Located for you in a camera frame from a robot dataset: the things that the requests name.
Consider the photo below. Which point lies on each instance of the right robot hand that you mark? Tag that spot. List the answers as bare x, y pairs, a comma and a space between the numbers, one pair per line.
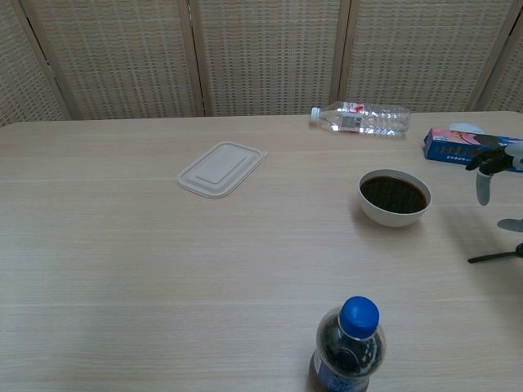
496, 157

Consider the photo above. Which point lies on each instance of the black plastic spoon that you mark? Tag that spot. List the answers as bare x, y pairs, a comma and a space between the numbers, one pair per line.
494, 256

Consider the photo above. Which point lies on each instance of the white bowl with dark liquid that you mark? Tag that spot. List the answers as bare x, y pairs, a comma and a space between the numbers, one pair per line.
394, 198

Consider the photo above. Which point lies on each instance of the blue cookie box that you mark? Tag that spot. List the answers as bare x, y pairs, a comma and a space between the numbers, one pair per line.
449, 149

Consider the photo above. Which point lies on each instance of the clear plastic water bottle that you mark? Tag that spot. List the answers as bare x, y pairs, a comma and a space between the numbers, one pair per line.
363, 120

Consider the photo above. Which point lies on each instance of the cola bottle with blue cap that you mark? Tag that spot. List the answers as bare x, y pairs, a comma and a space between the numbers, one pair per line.
351, 351

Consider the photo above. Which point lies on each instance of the woven folding screen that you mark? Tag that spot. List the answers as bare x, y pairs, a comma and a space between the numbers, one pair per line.
261, 57

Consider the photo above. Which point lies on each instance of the beige rectangular container lid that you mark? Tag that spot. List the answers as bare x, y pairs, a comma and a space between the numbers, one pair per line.
222, 169

